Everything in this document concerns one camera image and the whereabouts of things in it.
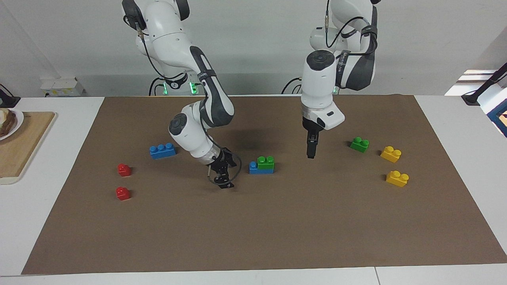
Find blue three-stud toy brick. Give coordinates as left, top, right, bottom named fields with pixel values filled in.
left=149, top=142, right=177, bottom=160
left=249, top=161, right=275, bottom=175

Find brown paper table mat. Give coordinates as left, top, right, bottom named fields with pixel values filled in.
left=21, top=94, right=507, bottom=276

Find yellow two-stud toy brick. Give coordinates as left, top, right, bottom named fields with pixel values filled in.
left=386, top=170, right=410, bottom=188
left=380, top=146, right=402, bottom=163

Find white power strip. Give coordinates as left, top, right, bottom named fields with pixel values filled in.
left=39, top=77, right=86, bottom=98

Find blue framed box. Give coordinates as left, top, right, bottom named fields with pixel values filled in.
left=486, top=101, right=507, bottom=138

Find wooden cutting board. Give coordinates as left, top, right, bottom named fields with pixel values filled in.
left=0, top=111, right=57, bottom=185

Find white plate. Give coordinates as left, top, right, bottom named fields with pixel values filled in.
left=0, top=107, right=25, bottom=141

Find toasted bread slice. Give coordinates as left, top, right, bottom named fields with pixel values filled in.
left=0, top=110, right=17, bottom=138

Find black stand base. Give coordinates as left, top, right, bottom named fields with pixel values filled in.
left=0, top=84, right=21, bottom=108

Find black base cables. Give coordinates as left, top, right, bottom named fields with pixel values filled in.
left=281, top=77, right=304, bottom=95

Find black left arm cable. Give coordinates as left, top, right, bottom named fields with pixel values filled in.
left=324, top=0, right=374, bottom=49

